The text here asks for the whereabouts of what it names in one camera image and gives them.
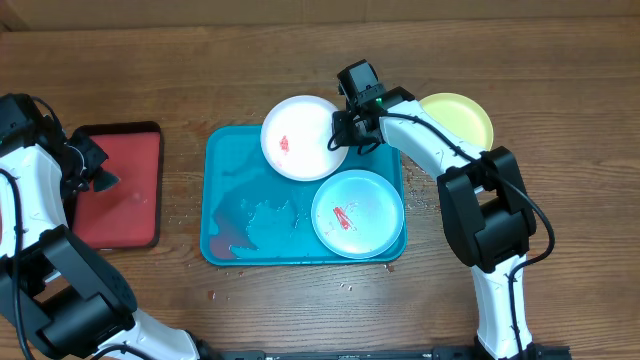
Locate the dark tray with red liquid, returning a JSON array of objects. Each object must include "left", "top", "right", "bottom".
[{"left": 65, "top": 121, "right": 164, "bottom": 249}]

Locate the teal plastic tray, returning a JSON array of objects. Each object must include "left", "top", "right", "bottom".
[{"left": 199, "top": 123, "right": 408, "bottom": 267}]

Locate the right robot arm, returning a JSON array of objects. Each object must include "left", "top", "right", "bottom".
[{"left": 328, "top": 60, "right": 536, "bottom": 359}]

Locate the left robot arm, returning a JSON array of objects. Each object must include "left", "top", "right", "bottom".
[{"left": 1, "top": 94, "right": 215, "bottom": 359}]

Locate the white plate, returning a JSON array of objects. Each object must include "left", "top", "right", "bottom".
[{"left": 260, "top": 95, "right": 348, "bottom": 181}]

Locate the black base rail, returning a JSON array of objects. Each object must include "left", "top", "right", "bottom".
[{"left": 203, "top": 344, "right": 572, "bottom": 360}]

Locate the yellow-green plate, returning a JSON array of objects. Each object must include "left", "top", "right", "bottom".
[{"left": 419, "top": 93, "right": 494, "bottom": 150}]

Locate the green scouring sponge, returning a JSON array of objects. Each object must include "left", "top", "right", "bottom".
[{"left": 93, "top": 169, "right": 120, "bottom": 192}]

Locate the light blue plate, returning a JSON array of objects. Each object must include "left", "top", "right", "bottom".
[{"left": 311, "top": 170, "right": 405, "bottom": 260}]

